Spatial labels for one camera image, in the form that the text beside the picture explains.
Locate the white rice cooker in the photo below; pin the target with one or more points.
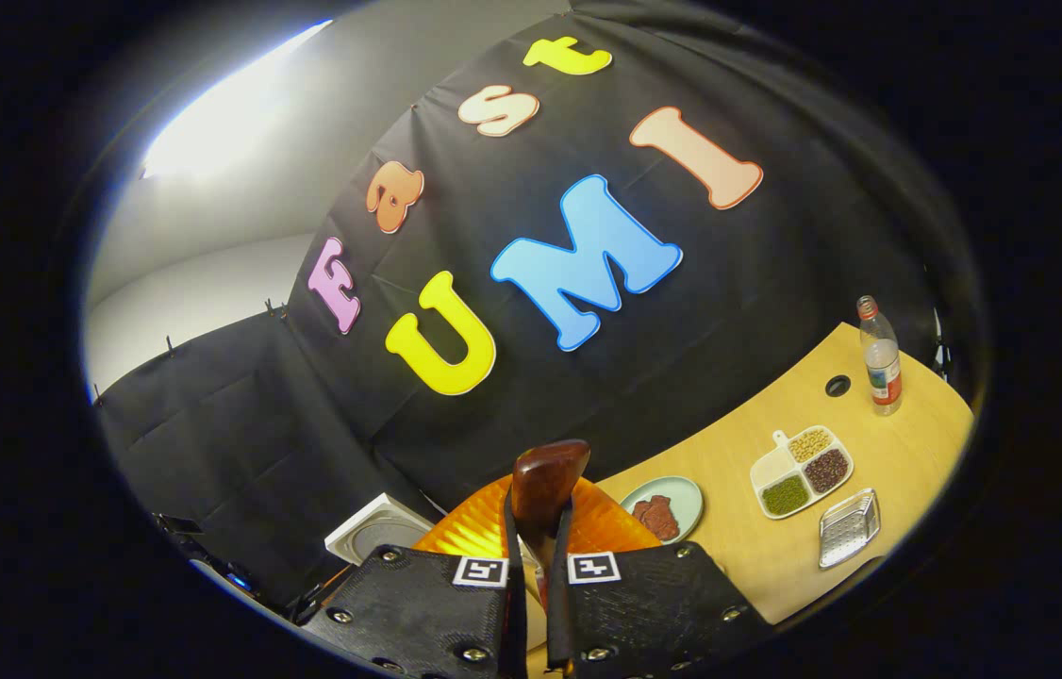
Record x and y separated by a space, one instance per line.
371 538

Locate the clear water bottle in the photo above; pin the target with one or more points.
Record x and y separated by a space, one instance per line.
882 363

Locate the pale green plate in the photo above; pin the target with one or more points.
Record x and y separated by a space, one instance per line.
687 495

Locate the brown wooden spoon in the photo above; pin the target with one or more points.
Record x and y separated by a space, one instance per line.
545 481

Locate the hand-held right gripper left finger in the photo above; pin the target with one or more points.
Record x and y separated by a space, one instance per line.
418 613

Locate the white divided bean dish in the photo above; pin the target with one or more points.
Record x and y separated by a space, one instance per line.
800 471

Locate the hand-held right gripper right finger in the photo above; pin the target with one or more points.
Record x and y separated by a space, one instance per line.
644 613

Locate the brown meat slice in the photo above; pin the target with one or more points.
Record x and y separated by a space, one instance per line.
666 521
644 514

